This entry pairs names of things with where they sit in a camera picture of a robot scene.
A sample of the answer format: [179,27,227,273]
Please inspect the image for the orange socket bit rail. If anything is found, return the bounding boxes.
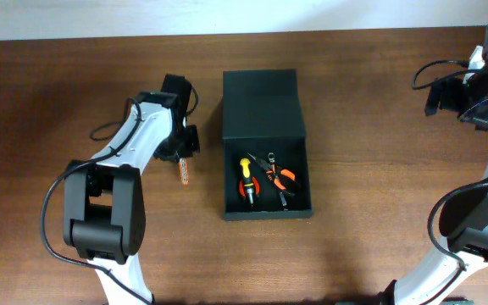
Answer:
[179,158,189,186]

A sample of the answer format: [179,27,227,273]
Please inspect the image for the yellow black stubby screwdriver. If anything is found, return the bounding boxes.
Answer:
[239,158,256,207]

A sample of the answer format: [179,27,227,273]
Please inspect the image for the small red cutting pliers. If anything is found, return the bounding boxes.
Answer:
[238,177,260,198]

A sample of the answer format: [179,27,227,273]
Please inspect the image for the silver ratchet wrench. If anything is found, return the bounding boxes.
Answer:
[268,152,287,210]

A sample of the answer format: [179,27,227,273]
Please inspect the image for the orange black long-nose pliers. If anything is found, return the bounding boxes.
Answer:
[248,153,302,197]

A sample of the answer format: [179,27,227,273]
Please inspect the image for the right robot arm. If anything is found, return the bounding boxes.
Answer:
[374,25,488,305]

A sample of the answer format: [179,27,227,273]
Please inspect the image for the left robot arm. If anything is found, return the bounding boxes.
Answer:
[63,74,200,304]

